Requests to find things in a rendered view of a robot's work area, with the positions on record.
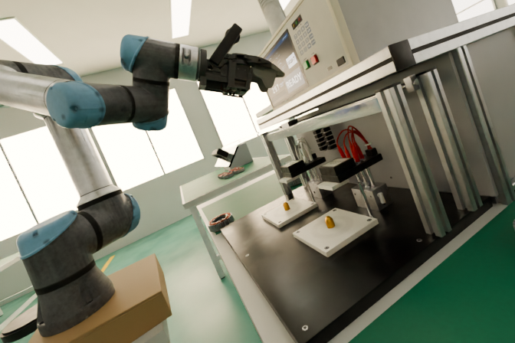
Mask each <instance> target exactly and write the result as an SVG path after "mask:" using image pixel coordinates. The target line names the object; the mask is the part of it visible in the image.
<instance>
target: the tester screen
mask: <svg viewBox="0 0 515 343"><path fill-rule="evenodd" d="M293 52H294V49H293V47H292V45H291V42H290V39H289V37H288V34H287V33H286V34H285V35H284V36H283V37H282V39H281V40H280V41H279V42H278V44H277V45H276V46H275V47H274V49H273V50H272V51H271V52H270V53H269V55H268V56H267V57H266V58H265V60H269V61H270V62H271V63H272V64H274V65H276V66H277V67H278V68H279V66H280V65H281V64H282V63H283V62H284V61H285V60H286V59H287V58H288V57H289V56H290V55H291V54H292V53H293ZM294 55H295V53H294ZM295 57H296V55H295ZM296 59H297V57H296ZM298 67H300V65H299V63H298V61H297V63H296V64H295V65H293V66H292V68H290V69H289V70H288V71H287V72H286V73H285V76H284V77H276V78H275V81H274V85H273V87H274V86H275V85H276V84H277V83H278V84H279V87H280V90H279V91H278V92H276V93H275V94H273V91H272V89H271V88H272V87H271V88H268V93H269V96H270V98H271V99H272V98H273V97H274V96H276V95H277V94H279V93H280V92H281V91H283V90H284V89H285V90H286V92H287V94H285V95H284V96H282V97H281V98H280V99H278V100H276V101H275V102H272V103H273V105H274V104H276V103H278V102H280V101H281V100H283V99H284V98H286V97H287V96H289V95H291V94H292V93H294V92H296V91H297V90H299V89H300V88H302V87H304V86H305V85H307V83H306V81H305V84H303V85H302V86H300V87H298V88H297V89H295V90H294V91H292V92H291V93H288V91H287V88H286V85H285V82H284V78H285V77H286V76H287V75H289V74H290V73H291V72H293V71H294V70H295V69H296V68H298ZM271 101H272V100H271Z"/></svg>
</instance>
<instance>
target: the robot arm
mask: <svg viewBox="0 0 515 343"><path fill-rule="evenodd" d="M241 32H242V28H241V27H240V26H239V25H237V24H236V23H234V24H233V25H232V26H231V28H229V29H228V30H227V31H226V32H225V37H224V38H223V40H222V41H221V43H220V44H219V45H218V47H217V48H216V50H215V52H214V53H213V54H212V56H211V57H210V58H209V59H207V50H204V49H201V50H199V49H198V47H193V46H189V45H185V44H177V43H174V42H170V41H163V40H159V39H155V38H150V37H148V36H146V37H143V36H139V35H133V34H127V35H125V36H123V38H122V40H121V43H120V63H121V66H122V68H123V69H124V70H125V71H128V72H130V73H132V74H133V85H132V86H125V85H113V84H101V83H86V82H83V81H82V79H81V78H80V77H79V75H78V74H77V73H76V72H74V71H73V70H72V69H69V68H67V67H59V66H57V65H53V64H48V65H47V64H33V63H26V62H18V61H10V60H0V108H9V107H15V108H19V109H25V110H28V111H32V112H33V114H34V116H35V117H37V118H39V119H43V120H44V122H45V124H46V126H47V128H48V131H49V133H50V134H51V137H52V139H53V141H54V144H55V145H56V147H57V150H58V152H59V154H60V156H61V158H62V161H63V163H64V165H65V167H66V169H67V172H68V174H69V176H70V177H71V181H72V182H73V184H74V187H75V188H76V191H77V193H78V195H79V197H80V200H79V201H78V203H77V206H76V207H77V209H78V213H77V212H76V211H75V210H69V211H65V212H63V213H60V214H58V215H56V216H54V217H51V218H49V219H47V220H44V221H42V222H41V223H39V224H36V225H35V226H33V227H31V228H29V229H28V230H26V231H25V232H23V233H22V234H21V235H20V236H19V237H18V238H17V240H16V245H17V248H18V252H19V258H20V260H22V262H23V264H24V266H25V269H26V271H27V273H28V276H29V278H30V280H31V284H32V285H33V287H34V290H35V292H36V295H37V297H38V310H37V328H38V331H39V333H40V335H41V336H42V337H49V336H52V335H56V334H59V333H62V332H64V331H66V330H68V329H69V328H72V327H74V326H75V325H77V324H79V323H81V322H82V321H83V320H85V319H87V318H89V317H90V316H91V315H92V314H94V313H95V312H96V311H98V310H99V309H100V308H101V307H103V306H104V305H105V304H106V303H107V302H108V301H109V300H110V298H111V297H112V296H113V294H114V292H115V288H114V286H113V283H112V281H111V280H110V279H109V278H108V277H107V276H106V275H105V274H104V273H103V272H102V271H101V270H100V269H99V268H98V267H97V265H96V263H95V261H94V258H93V254H94V253H96V252H97V251H99V250H101V249H103V248H104V247H106V246H108V245H110V244H111V243H113V242H114V241H116V240H119V239H120V238H122V237H125V236H126V235H127V234H128V233H129V232H131V231H132V230H134V229H135V228H136V227H137V226H138V224H139V220H140V208H139V204H138V202H137V200H136V199H135V198H133V196H132V195H131V194H124V193H123V190H122V188H119V187H117V186H114V185H113V183H112V181H111V179H110V176H109V175H108V172H107V170H106V168H105V166H104V163H103V161H102V159H101V157H100V154H99V152H98V151H97V147H96V146H95V144H94V142H93V140H92V137H91V135H90V133H89V131H88V129H89V128H93V127H95V126H107V125H115V124H123V123H132V125H133V127H134V128H136V129H139V130H143V131H160V130H163V129H164V128H166V126H167V120H168V115H169V87H170V78H172V79H177V80H187V81H192V82H195V81H196V80H198V82H199V84H198V89H199V90H206V91H212V92H217V93H222V95H223V96H233V97H239V98H242V97H243V96H244V95H245V94H246V93H247V92H248V91H249V90H251V83H256V84H257V85H258V87H259V90H260V91H261V92H263V93H265V92H267V91H268V88H271V87H272V86H273V85H274V81H275V78H276V77H284V76H285V73H284V72H283V71H282V70H281V69H280V68H278V67H277V66H276V65H274V64H272V63H271V62H270V61H269V60H265V59H264V58H262V57H258V56H253V55H247V54H239V53H233V54H229V53H228V52H229V51H230V50H231V48H232V47H233V45H234V44H237V43H238V42H239V40H240V34H241ZM235 95H238V96H235Z"/></svg>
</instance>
